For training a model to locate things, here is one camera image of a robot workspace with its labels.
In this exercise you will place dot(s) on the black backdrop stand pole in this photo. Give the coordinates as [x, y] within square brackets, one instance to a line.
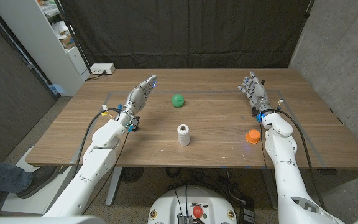
[73, 37]

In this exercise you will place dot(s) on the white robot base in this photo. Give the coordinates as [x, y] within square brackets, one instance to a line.
[210, 202]

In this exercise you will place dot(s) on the white robot torso shell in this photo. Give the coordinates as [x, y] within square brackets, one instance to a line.
[42, 221]

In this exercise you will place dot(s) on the white shelf cabinet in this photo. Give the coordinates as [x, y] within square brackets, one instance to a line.
[33, 37]

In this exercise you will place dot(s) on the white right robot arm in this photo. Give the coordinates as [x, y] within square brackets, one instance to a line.
[287, 180]

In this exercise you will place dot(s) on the black floor power strip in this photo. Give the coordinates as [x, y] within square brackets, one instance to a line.
[248, 214]

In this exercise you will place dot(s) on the black backdrop curtain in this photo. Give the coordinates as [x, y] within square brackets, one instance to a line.
[182, 31]

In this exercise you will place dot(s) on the grey table leg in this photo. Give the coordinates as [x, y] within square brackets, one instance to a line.
[113, 186]
[269, 186]

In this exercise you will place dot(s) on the red emergency stop button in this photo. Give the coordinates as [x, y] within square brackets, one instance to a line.
[197, 211]

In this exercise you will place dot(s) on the white power strip box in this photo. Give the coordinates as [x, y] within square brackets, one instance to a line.
[102, 68]

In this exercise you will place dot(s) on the orange cup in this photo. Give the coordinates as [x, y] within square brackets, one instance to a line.
[253, 137]

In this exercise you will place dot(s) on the cardboard box on shelf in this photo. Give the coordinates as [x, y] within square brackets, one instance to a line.
[67, 41]

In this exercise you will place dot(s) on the green ball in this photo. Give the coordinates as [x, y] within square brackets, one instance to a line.
[177, 100]

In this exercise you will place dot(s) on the person's dark shoe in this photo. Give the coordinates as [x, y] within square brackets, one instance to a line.
[39, 182]

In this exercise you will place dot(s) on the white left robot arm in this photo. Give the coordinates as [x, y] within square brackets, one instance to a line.
[95, 161]

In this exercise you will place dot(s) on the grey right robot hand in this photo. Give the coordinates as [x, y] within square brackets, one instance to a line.
[258, 95]

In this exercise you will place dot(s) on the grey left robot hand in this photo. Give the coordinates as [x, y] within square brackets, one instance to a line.
[137, 98]

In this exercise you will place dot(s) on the round black floor fan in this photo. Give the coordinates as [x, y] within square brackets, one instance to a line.
[131, 175]

